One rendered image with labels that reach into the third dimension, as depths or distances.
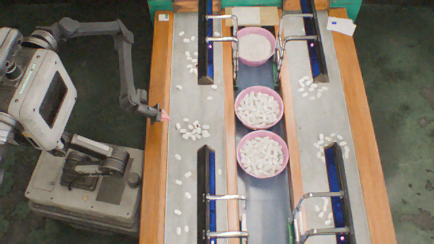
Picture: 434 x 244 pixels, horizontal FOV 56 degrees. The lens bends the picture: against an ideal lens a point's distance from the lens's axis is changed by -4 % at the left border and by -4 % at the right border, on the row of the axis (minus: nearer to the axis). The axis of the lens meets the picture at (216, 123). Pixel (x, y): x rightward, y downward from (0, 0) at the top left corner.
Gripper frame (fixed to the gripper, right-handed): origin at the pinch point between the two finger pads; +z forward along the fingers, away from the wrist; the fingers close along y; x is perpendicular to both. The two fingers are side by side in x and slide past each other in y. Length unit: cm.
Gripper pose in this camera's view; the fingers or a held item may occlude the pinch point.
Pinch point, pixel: (169, 119)
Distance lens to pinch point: 220.7
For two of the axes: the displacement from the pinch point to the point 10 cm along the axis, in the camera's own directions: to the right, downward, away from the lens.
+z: 7.8, 3.1, 5.4
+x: -6.2, 3.8, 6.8
